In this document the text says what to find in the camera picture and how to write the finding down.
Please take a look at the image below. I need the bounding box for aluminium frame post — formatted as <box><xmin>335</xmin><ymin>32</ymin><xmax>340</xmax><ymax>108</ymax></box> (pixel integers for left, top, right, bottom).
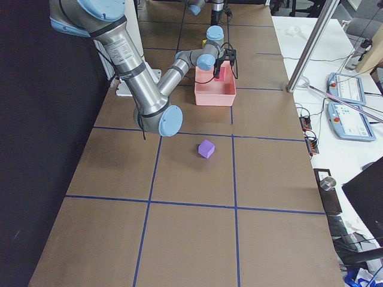
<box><xmin>286</xmin><ymin>0</ymin><xmax>339</xmax><ymax>93</ymax></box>

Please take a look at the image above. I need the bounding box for upper orange black connector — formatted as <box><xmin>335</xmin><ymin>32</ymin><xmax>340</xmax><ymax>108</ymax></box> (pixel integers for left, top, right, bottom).
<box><xmin>299</xmin><ymin>115</ymin><xmax>312</xmax><ymax>131</ymax></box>

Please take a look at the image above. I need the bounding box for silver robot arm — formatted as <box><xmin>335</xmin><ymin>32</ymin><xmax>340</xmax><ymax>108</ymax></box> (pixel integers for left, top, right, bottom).
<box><xmin>49</xmin><ymin>1</ymin><xmax>236</xmax><ymax>136</ymax></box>
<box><xmin>183</xmin><ymin>0</ymin><xmax>232</xmax><ymax>26</ymax></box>

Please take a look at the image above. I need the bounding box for upper teach pendant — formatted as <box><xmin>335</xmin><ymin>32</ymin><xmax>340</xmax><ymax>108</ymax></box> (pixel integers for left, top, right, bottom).
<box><xmin>327</xmin><ymin>72</ymin><xmax>366</xmax><ymax>105</ymax></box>

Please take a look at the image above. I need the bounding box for small metal cylinder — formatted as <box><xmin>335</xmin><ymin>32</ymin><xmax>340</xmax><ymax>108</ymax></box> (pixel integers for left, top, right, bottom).
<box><xmin>320</xmin><ymin>176</ymin><xmax>336</xmax><ymax>191</ymax></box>

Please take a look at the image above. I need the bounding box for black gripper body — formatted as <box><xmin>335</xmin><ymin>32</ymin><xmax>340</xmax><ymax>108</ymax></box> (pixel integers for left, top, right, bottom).
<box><xmin>210</xmin><ymin>10</ymin><xmax>232</xmax><ymax>26</ymax></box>
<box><xmin>215</xmin><ymin>49</ymin><xmax>236</xmax><ymax>68</ymax></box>

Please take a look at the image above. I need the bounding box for black monitor corner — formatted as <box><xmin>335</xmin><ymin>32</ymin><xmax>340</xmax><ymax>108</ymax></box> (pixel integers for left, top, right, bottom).
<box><xmin>342</xmin><ymin>159</ymin><xmax>382</xmax><ymax>243</ymax></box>

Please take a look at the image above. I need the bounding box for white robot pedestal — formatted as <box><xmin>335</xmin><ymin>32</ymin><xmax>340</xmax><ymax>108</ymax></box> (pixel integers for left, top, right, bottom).
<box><xmin>78</xmin><ymin>1</ymin><xmax>162</xmax><ymax>106</ymax></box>

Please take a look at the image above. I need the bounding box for lower teach pendant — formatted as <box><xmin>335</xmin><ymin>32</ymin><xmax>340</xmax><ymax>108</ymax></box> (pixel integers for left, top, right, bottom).
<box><xmin>327</xmin><ymin>102</ymin><xmax>376</xmax><ymax>142</ymax></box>

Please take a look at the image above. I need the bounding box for orange black connector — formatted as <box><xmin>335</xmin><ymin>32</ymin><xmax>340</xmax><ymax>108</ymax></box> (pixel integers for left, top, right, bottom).
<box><xmin>305</xmin><ymin>136</ymin><xmax>319</xmax><ymax>156</ymax></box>
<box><xmin>299</xmin><ymin>115</ymin><xmax>312</xmax><ymax>131</ymax></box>

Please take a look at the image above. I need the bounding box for purple foam block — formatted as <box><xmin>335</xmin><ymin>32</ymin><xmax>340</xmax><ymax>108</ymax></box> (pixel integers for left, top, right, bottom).
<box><xmin>197</xmin><ymin>139</ymin><xmax>215</xmax><ymax>158</ymax></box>

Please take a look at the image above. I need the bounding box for pink plastic bin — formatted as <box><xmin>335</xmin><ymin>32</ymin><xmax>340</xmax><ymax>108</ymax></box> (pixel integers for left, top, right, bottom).
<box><xmin>194</xmin><ymin>60</ymin><xmax>236</xmax><ymax>106</ymax></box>

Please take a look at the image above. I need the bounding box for lower orange black connector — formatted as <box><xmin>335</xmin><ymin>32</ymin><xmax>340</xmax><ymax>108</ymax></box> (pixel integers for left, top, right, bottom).
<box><xmin>305</xmin><ymin>136</ymin><xmax>319</xmax><ymax>156</ymax></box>

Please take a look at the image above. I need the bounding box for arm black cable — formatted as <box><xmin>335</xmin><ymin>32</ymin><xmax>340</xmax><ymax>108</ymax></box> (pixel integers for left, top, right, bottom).
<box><xmin>223</xmin><ymin>42</ymin><xmax>239</xmax><ymax>80</ymax></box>

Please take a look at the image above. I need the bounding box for teach pendant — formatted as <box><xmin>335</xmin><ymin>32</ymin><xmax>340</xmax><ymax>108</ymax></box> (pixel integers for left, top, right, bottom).
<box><xmin>327</xmin><ymin>102</ymin><xmax>376</xmax><ymax>142</ymax></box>
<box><xmin>327</xmin><ymin>72</ymin><xmax>366</xmax><ymax>105</ymax></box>

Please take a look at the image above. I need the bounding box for red foam block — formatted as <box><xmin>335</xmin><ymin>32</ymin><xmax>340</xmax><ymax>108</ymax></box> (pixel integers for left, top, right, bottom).
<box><xmin>214</xmin><ymin>66</ymin><xmax>226</xmax><ymax>82</ymax></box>

